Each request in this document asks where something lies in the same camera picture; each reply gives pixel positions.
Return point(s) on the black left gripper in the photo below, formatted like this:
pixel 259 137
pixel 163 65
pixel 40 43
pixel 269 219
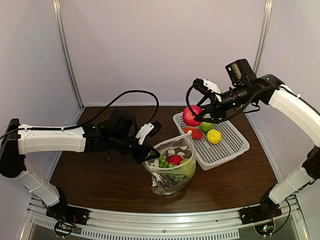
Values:
pixel 139 151

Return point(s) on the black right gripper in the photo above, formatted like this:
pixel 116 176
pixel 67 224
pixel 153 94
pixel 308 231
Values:
pixel 213 108

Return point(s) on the green fake apple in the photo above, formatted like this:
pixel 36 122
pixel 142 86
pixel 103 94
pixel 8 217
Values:
pixel 206 126

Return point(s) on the red fake apple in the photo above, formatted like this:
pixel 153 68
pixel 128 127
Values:
pixel 189 118

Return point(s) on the red orange fake mango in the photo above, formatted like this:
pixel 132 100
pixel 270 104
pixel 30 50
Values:
pixel 195 133

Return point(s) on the yellow fake lemon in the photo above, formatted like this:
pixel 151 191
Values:
pixel 214 136

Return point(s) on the clear zip top bag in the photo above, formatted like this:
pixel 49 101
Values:
pixel 181 145

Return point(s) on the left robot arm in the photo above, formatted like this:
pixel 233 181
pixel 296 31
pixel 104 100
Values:
pixel 22 139

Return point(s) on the green fake grapes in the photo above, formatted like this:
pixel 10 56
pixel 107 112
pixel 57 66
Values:
pixel 162 162

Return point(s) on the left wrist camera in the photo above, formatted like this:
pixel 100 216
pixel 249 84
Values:
pixel 148 130

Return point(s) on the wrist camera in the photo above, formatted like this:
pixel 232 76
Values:
pixel 207 88
pixel 148 130

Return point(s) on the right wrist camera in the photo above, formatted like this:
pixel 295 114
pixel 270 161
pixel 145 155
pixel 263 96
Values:
pixel 207 88

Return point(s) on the right aluminium frame post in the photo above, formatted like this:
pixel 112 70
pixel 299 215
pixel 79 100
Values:
pixel 263 36

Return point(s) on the aluminium frame post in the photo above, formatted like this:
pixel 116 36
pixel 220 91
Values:
pixel 263 36
pixel 65 52

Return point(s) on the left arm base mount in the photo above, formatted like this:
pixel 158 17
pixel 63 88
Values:
pixel 67 219

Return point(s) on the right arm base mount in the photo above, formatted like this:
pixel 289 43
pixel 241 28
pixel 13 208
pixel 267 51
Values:
pixel 262 217

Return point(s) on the front aluminium rail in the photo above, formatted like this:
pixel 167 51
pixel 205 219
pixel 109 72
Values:
pixel 210 225

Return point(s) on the left aluminium frame post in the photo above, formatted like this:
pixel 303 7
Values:
pixel 65 52

